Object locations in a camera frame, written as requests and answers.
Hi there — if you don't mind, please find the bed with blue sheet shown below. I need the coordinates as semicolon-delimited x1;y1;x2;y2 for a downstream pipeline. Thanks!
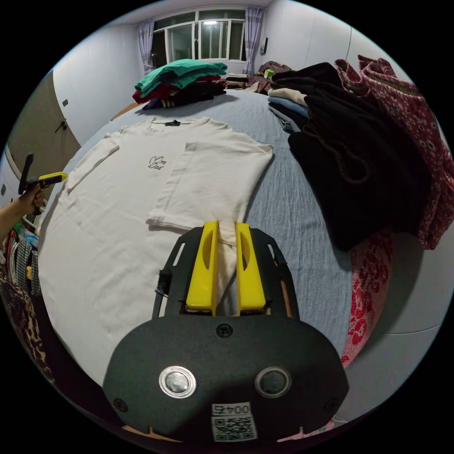
37;85;394;391

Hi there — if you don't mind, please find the pile of dark clothes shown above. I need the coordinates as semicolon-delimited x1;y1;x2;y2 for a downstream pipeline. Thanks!
268;62;434;253

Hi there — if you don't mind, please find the person's left hand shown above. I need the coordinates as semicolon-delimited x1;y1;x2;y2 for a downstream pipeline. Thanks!
17;190;46;216

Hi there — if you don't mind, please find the person's left forearm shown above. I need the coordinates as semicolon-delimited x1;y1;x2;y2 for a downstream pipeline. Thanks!
0;207;24;243

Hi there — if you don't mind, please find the window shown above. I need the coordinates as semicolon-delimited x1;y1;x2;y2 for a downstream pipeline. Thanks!
151;9;248;64

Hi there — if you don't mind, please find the purple curtain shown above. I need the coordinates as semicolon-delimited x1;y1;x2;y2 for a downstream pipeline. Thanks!
244;6;265;75
137;19;156;76

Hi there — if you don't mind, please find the white short sleeve shirt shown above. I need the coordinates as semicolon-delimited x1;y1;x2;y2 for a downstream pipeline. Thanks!
37;117;274;387

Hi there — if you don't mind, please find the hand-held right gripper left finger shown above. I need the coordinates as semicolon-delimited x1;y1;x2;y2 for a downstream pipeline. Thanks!
185;220;219;316

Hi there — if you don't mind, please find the red floral blanket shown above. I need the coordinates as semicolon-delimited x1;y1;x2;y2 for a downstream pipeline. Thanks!
334;54;454;251

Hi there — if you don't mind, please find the brown door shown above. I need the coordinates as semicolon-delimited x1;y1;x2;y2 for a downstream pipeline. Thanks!
6;70;83;167

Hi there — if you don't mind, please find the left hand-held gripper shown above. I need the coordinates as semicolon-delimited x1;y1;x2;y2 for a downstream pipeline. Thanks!
25;172;69;216

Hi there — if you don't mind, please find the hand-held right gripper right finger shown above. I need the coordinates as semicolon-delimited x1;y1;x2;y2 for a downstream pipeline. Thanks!
236;222;266;313

